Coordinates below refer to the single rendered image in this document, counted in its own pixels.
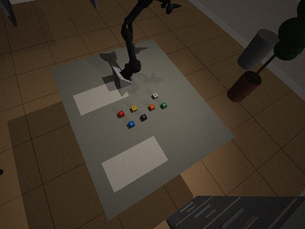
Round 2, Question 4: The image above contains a red block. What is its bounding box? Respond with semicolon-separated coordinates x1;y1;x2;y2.
118;111;125;117

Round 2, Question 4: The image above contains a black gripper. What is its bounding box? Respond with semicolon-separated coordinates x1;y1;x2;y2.
159;0;181;14

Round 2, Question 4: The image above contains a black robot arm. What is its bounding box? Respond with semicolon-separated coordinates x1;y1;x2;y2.
120;0;153;80

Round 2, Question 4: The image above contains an orange block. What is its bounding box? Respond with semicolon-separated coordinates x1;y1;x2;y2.
149;104;155;110

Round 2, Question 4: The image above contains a blue block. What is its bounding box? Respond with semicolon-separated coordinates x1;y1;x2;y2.
128;121;135;128

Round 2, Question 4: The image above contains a green block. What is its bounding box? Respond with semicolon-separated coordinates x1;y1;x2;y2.
161;102;167;109

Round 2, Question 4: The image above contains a yellow block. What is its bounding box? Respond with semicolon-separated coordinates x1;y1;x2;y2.
131;105;137;112

